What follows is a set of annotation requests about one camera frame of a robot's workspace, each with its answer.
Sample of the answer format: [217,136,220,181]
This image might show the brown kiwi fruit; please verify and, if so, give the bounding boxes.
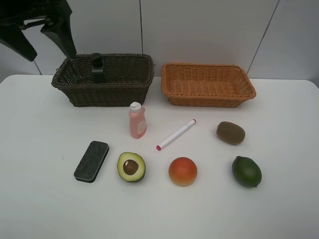
[216,121,246,145]

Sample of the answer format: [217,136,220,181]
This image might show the white marker pink cap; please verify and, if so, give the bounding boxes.
[156,119,196,151]

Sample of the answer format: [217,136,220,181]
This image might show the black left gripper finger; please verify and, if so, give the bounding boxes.
[0,26,37,62]
[41,15,77,58]

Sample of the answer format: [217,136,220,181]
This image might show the dark brown wicker basket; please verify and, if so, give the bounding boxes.
[51,53,154,107]

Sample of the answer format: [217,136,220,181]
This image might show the orange red peach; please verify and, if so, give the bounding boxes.
[168,157,197,187]

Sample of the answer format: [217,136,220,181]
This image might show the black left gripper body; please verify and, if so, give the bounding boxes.
[0,0,72,31]

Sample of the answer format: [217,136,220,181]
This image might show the green lime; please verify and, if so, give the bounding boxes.
[231,156,262,188]

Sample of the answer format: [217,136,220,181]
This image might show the orange wicker basket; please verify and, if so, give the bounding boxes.
[161,63,256,108]

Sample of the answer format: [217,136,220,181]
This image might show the black whiteboard eraser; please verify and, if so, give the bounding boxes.
[73,141,109,183]

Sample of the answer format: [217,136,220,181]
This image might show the halved avocado with pit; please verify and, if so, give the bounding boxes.
[117,152,146,183]

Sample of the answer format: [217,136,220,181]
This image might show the black bottle in basket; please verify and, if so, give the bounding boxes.
[91,53,105,84]

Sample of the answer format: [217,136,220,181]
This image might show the pink lotion bottle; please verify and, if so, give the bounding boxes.
[129,102,147,139]

